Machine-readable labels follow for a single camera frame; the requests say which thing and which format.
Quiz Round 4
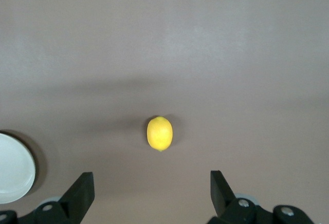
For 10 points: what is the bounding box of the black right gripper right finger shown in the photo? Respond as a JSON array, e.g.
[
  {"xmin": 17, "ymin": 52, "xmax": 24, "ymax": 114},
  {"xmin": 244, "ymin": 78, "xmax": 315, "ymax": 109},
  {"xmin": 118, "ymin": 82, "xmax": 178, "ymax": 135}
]
[{"xmin": 208, "ymin": 170, "xmax": 318, "ymax": 224}]

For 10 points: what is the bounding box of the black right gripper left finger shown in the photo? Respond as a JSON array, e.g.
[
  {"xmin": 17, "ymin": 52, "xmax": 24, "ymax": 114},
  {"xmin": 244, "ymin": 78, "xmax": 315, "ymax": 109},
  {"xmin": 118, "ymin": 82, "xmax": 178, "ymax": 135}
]
[{"xmin": 0, "ymin": 172, "xmax": 95, "ymax": 224}]

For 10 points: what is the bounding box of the brown table cover sheet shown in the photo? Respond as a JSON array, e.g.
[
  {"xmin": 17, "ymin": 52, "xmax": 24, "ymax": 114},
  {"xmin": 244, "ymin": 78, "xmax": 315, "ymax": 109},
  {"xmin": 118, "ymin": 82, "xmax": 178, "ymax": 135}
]
[{"xmin": 0, "ymin": 0, "xmax": 329, "ymax": 224}]

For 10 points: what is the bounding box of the beige round plate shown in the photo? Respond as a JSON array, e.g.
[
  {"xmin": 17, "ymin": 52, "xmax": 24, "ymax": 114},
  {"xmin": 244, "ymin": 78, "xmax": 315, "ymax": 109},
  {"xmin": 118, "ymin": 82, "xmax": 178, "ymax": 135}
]
[{"xmin": 0, "ymin": 133, "xmax": 36, "ymax": 204}]

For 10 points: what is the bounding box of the yellow lemon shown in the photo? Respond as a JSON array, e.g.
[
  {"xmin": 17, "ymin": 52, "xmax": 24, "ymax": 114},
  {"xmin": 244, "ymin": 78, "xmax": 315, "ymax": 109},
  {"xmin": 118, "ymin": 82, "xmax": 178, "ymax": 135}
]
[{"xmin": 147, "ymin": 116, "xmax": 173, "ymax": 152}]

